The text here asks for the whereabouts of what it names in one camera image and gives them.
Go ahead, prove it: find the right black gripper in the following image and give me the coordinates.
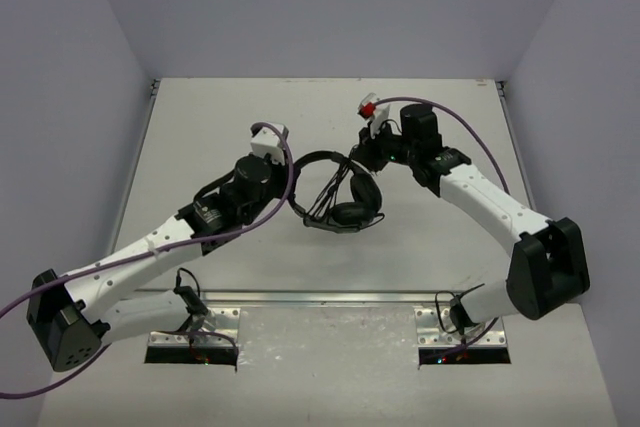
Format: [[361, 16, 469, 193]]
[[351, 118, 419, 173]]

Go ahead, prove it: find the black headset with microphone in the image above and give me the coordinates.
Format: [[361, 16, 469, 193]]
[[288, 150, 385, 234]]

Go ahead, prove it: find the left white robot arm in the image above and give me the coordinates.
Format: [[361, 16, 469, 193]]
[[26, 153, 294, 373]]

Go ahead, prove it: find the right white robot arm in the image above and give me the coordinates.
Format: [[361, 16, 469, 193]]
[[354, 97, 591, 335]]

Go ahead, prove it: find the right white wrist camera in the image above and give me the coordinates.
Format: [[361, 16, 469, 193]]
[[357, 93, 390, 139]]

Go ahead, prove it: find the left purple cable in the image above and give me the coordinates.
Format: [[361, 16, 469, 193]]
[[0, 121, 294, 397]]

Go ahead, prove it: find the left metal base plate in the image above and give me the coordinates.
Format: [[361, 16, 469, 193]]
[[147, 304, 242, 348]]

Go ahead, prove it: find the metal base plate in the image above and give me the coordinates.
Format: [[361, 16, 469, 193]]
[[414, 305, 507, 348], [147, 304, 242, 348]]

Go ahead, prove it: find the aluminium rail front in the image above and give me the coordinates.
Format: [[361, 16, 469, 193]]
[[134, 287, 511, 304]]

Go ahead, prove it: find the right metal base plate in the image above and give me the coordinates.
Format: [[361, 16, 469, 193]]
[[414, 305, 507, 348]]

